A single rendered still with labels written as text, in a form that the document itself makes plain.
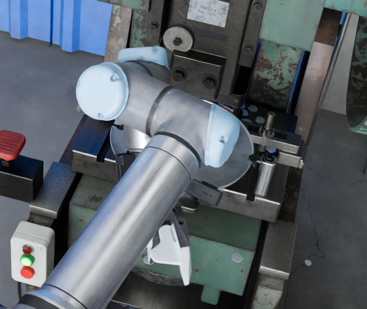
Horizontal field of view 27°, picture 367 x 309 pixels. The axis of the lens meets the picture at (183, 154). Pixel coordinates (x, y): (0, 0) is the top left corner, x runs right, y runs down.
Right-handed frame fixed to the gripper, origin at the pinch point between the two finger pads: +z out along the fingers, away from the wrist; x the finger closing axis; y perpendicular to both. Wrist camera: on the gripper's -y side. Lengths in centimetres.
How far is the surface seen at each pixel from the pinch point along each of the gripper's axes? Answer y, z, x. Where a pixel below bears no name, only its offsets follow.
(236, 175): -23.9, -10.1, -23.0
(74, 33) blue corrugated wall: -37, -45, -182
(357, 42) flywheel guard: -54, -34, -24
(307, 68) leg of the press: -56, -29, -46
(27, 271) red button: 14.6, 7.0, -42.4
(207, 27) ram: -18.2, -38.5, -20.0
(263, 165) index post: -30.0, -11.3, -23.1
